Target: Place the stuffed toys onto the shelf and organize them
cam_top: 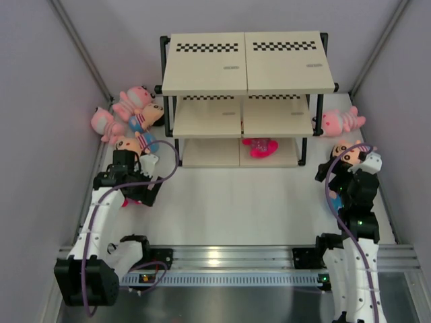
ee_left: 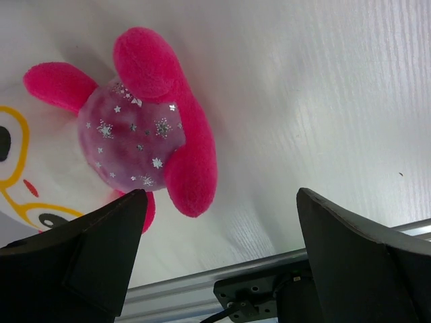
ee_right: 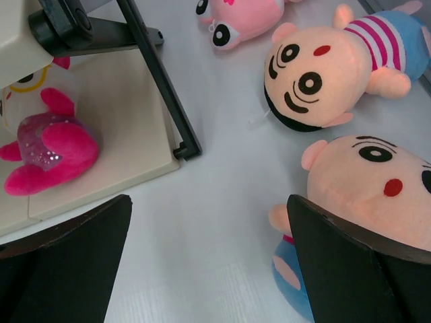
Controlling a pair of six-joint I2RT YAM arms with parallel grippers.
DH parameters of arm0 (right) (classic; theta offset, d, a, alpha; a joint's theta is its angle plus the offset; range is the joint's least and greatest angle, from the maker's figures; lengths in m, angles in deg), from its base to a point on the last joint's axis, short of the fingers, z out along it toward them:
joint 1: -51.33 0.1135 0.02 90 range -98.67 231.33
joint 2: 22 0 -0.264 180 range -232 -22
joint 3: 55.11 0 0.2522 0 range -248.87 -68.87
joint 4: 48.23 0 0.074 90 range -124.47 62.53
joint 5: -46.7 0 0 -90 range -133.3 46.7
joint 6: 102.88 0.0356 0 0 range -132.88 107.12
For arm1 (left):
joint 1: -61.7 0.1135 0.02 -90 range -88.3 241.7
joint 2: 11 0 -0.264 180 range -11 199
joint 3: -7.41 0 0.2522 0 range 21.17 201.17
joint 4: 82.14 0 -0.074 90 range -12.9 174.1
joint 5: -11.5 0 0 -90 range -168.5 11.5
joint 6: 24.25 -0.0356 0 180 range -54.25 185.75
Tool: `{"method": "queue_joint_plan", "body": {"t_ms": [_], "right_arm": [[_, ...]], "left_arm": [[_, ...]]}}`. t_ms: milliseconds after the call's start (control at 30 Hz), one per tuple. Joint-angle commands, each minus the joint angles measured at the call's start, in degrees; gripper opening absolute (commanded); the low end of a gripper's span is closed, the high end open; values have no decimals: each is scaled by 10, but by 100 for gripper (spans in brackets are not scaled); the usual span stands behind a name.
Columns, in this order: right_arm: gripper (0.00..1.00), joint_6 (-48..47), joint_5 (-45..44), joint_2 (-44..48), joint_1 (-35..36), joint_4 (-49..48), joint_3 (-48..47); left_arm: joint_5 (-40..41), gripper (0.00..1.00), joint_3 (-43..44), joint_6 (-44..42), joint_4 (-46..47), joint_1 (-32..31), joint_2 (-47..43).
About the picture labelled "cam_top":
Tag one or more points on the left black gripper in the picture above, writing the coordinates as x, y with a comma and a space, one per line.
146, 196

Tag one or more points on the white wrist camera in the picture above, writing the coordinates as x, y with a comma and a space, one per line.
372, 163
148, 164

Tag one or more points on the beige three-tier shelf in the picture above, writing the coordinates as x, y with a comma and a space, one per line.
220, 88

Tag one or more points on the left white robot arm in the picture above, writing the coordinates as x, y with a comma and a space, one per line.
90, 275

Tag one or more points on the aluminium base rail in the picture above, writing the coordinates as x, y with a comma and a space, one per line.
391, 258

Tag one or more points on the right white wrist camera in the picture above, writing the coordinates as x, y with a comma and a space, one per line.
372, 163

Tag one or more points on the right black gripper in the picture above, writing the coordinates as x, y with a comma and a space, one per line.
340, 169

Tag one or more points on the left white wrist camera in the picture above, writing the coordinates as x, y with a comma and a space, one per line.
148, 164

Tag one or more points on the pink frog plush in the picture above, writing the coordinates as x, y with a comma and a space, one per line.
135, 98
335, 122
104, 124

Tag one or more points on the boy doll blue pants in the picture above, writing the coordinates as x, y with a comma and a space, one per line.
141, 144
142, 120

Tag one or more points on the magenta plush shelf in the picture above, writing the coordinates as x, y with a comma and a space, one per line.
261, 147
130, 202

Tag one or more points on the grey slotted cable duct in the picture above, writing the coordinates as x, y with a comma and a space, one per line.
250, 279

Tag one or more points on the pink frog plush far left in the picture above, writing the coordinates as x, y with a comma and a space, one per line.
104, 124

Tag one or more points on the pink frog plush right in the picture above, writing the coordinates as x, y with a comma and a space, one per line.
335, 122

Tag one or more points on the boy doll bald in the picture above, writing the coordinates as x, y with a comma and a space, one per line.
335, 203

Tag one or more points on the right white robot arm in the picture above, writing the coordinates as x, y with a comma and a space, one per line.
351, 256

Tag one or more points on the pink frog plush upper left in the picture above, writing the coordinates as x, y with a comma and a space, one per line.
135, 98

